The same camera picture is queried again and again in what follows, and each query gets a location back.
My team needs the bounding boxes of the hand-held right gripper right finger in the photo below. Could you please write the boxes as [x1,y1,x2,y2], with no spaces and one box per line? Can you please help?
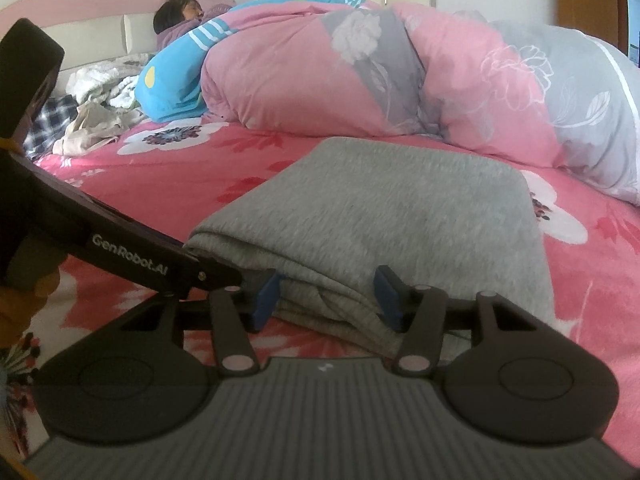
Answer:
[375,265,543,377]

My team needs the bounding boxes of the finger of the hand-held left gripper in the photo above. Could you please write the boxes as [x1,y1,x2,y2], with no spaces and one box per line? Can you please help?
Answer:
[197,258,243,291]

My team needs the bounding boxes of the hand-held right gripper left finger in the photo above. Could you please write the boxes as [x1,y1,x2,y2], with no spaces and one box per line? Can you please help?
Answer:
[120,272,286,377]

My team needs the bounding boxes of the grey hoodie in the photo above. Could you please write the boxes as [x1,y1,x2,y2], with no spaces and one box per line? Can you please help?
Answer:
[184,137,561,356]

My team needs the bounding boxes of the person's left hand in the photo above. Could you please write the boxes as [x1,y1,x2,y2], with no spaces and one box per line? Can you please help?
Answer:
[0,266,61,348]

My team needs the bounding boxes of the beige garment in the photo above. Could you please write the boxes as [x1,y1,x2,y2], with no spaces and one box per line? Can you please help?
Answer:
[52,100,146,156]

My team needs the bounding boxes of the navy white plaid shirt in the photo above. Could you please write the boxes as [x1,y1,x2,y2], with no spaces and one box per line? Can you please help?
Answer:
[22,95,78,161]

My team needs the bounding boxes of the white fleece blanket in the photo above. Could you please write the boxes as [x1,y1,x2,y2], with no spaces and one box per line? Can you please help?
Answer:
[65,52,156,108]

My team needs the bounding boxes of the blue pillow with yellow dot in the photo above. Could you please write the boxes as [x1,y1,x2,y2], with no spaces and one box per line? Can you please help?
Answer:
[135,0,371,123]

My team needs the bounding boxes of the person in purple top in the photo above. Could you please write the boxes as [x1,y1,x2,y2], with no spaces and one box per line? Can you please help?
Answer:
[156,4,233,48]

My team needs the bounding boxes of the pink grey floral duvet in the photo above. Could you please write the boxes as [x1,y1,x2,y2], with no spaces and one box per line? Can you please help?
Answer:
[200,2,640,206]

